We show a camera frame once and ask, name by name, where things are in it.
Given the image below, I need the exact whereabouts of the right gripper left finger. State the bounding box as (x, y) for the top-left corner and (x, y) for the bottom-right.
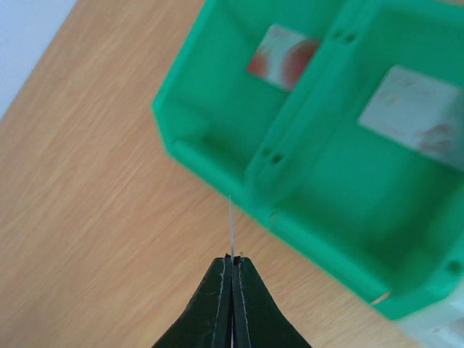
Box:
(154, 256), (232, 347)

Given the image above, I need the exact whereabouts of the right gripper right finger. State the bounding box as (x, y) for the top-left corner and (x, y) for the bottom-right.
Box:
(232, 257), (310, 347)

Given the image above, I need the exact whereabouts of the thin card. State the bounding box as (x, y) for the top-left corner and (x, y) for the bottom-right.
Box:
(228, 195), (235, 262)

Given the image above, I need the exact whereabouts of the red white card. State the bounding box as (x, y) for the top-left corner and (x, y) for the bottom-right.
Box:
(246, 24), (320, 91)

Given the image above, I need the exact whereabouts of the grey card in bin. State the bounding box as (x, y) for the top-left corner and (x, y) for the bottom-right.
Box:
(358, 65), (463, 171)

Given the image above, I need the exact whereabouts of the green bin near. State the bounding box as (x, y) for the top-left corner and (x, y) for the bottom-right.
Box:
(246, 1), (463, 319)

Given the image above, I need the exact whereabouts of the green bin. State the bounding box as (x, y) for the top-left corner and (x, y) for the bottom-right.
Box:
(246, 1), (463, 319)
(153, 1), (343, 211)

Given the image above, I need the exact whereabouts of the white tray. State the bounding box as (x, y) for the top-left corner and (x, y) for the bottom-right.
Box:
(396, 284), (463, 348)

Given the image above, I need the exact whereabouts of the green bin far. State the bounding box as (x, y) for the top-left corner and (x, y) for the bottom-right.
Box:
(153, 1), (343, 211)

